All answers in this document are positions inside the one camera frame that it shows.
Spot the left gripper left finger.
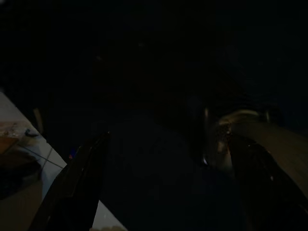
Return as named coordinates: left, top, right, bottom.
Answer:
left=28, top=131, right=111, bottom=231

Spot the black floor mat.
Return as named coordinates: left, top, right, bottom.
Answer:
left=48, top=101, right=244, bottom=231

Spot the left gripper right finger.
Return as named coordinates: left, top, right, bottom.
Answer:
left=228, top=133, right=308, bottom=231

